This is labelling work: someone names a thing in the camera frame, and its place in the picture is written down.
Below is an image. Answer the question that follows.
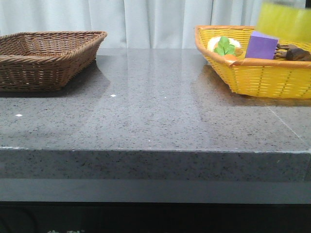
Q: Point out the yellow packing tape roll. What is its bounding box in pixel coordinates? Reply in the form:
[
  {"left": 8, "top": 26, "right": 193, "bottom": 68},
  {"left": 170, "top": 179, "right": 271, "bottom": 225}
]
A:
[{"left": 255, "top": 0, "right": 311, "bottom": 43}]

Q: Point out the yellow woven plastic basket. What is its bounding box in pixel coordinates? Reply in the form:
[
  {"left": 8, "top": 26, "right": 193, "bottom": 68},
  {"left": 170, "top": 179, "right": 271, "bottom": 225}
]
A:
[{"left": 195, "top": 25, "right": 311, "bottom": 99}]

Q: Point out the brown toy lion figure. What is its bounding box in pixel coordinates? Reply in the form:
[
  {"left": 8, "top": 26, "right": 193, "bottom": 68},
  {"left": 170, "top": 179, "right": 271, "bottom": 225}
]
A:
[{"left": 274, "top": 44, "right": 311, "bottom": 62}]

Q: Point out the grey-white curtain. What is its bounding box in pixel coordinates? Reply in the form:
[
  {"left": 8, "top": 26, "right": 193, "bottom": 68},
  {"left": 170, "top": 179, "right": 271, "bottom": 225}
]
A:
[{"left": 0, "top": 0, "right": 262, "bottom": 49}]

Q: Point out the purple foam cube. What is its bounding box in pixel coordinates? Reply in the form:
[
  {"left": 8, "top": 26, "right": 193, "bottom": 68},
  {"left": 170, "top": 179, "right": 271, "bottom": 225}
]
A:
[{"left": 245, "top": 31, "right": 279, "bottom": 60}]

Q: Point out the brown wicker basket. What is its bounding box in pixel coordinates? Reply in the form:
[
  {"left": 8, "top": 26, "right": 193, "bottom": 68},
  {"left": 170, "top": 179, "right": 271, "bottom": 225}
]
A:
[{"left": 0, "top": 31, "right": 107, "bottom": 92}]

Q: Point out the orange plush carrot toy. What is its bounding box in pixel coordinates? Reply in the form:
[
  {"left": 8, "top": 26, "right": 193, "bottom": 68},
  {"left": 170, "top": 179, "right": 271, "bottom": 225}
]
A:
[{"left": 214, "top": 36, "right": 237, "bottom": 61}]

